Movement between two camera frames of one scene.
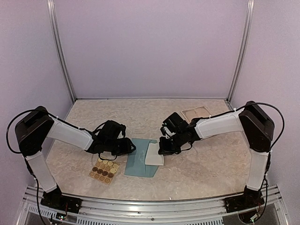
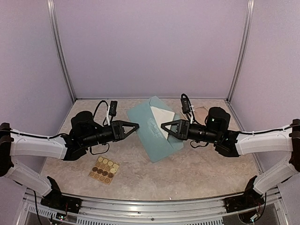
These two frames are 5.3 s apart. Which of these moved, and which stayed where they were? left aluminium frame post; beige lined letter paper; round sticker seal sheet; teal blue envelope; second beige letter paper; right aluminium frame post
Moved: beige lined letter paper; teal blue envelope
Stayed: second beige letter paper; round sticker seal sheet; right aluminium frame post; left aluminium frame post
